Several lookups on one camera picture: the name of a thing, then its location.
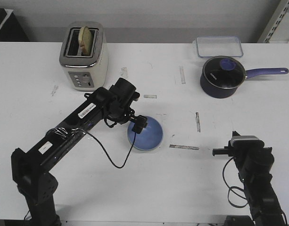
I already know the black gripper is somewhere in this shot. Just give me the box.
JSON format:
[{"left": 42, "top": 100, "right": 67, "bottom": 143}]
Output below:
[
  {"left": 104, "top": 78, "right": 140, "bottom": 125},
  {"left": 212, "top": 142, "right": 274, "bottom": 174}
]

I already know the blue bowl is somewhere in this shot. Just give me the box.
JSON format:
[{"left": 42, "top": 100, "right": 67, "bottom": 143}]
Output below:
[{"left": 133, "top": 116, "right": 163, "bottom": 151}]

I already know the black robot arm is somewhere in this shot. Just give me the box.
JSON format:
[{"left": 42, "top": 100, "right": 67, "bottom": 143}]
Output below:
[
  {"left": 212, "top": 136, "right": 288, "bottom": 226},
  {"left": 11, "top": 78, "right": 140, "bottom": 226}
]

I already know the cream two-slot toaster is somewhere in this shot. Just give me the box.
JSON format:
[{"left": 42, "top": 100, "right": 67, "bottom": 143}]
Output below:
[{"left": 59, "top": 21, "right": 108, "bottom": 91}]

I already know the dark blue saucepan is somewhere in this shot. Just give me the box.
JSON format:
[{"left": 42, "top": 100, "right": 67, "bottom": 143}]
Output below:
[{"left": 200, "top": 56, "right": 289, "bottom": 98}]

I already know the bread slice in toaster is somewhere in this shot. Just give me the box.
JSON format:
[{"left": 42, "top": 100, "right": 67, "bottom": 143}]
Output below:
[{"left": 78, "top": 26, "right": 92, "bottom": 56}]

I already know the glass pot lid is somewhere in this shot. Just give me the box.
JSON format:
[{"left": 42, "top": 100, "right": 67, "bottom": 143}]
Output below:
[{"left": 203, "top": 56, "right": 246, "bottom": 89}]

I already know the clear blue-rimmed food container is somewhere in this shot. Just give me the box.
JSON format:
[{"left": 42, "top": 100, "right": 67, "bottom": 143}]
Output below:
[{"left": 192, "top": 36, "right": 243, "bottom": 58}]

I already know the black box at back left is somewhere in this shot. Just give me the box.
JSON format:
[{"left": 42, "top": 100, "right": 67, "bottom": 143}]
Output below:
[{"left": 0, "top": 8, "right": 30, "bottom": 42}]

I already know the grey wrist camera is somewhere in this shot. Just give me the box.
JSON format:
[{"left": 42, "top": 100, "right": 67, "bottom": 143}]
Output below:
[{"left": 230, "top": 131, "right": 264, "bottom": 147}]

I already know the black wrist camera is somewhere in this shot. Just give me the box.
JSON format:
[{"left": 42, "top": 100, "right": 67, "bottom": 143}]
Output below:
[{"left": 131, "top": 115, "right": 148, "bottom": 134}]

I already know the black camera cable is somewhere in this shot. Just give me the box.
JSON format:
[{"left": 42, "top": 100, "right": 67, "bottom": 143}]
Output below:
[
  {"left": 84, "top": 128, "right": 138, "bottom": 169},
  {"left": 223, "top": 157, "right": 250, "bottom": 208}
]

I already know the white slotted shelf post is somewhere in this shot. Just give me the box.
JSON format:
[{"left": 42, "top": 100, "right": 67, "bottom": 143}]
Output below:
[{"left": 257, "top": 0, "right": 289, "bottom": 43}]

